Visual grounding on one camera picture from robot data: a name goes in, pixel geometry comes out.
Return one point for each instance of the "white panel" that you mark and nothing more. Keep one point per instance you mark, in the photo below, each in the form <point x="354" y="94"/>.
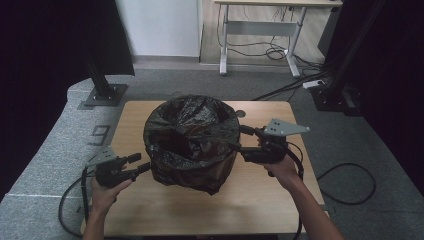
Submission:
<point x="160" y="26"/>

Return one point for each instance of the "black metal stand with base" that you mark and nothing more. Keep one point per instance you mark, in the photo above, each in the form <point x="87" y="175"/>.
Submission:
<point x="333" y="100"/>
<point x="106" y="95"/>

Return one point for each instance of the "white-legged wooden desk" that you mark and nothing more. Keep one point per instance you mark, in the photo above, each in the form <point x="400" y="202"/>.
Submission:
<point x="260" y="28"/>

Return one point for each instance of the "black curtain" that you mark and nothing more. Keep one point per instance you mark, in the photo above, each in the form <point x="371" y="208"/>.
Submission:
<point x="40" y="66"/>
<point x="400" y="66"/>

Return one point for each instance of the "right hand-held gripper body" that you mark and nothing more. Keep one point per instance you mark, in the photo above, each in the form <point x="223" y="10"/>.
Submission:
<point x="266" y="151"/>

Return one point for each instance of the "black plastic garbage bag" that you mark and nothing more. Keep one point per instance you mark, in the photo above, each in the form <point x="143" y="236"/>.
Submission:
<point x="193" y="133"/>

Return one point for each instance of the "person's left hand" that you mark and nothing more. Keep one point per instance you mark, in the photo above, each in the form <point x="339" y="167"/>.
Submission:
<point x="106" y="196"/>

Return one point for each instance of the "white power strip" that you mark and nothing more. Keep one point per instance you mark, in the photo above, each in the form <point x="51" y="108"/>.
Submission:
<point x="313" y="84"/>

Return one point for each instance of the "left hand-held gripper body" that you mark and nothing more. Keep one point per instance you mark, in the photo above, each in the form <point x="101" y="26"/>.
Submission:
<point x="108" y="170"/>

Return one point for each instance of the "person's right hand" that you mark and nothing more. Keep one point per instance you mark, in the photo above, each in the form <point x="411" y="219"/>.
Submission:
<point x="283" y="171"/>

